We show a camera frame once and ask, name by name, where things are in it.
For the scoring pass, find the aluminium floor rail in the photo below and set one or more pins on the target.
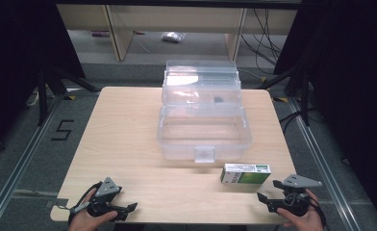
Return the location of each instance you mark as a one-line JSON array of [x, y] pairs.
[[26, 154], [318, 150]]

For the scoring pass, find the person's left hand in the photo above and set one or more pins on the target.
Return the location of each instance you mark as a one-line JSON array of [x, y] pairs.
[[85, 220]]

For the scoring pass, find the dark curtain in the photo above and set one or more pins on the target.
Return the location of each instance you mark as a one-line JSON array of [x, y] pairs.
[[16, 64], [353, 80]]

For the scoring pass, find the black metal stand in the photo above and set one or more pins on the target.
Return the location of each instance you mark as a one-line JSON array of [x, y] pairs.
[[305, 96], [43, 96]]

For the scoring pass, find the clear plastic storage box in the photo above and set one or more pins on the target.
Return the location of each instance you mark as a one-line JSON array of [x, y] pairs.
[[206, 141]]

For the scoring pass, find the person's right hand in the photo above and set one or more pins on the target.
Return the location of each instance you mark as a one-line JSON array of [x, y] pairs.
[[302, 221]]

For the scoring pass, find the pink flat object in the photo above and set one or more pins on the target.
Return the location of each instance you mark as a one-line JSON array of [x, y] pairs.
[[100, 33]]

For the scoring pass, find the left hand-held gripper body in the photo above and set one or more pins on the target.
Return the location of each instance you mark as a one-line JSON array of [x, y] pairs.
[[107, 187]]

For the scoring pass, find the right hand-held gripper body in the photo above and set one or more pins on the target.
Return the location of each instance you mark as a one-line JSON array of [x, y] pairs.
[[297, 182]]

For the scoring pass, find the crumpled clear plastic bag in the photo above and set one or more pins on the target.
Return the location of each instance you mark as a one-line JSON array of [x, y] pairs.
[[173, 36]]

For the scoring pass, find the green and white medicine box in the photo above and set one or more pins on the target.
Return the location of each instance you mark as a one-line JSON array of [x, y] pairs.
[[246, 174]]

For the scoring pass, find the light wooden shelf unit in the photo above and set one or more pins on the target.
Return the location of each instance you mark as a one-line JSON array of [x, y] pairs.
[[177, 16]]

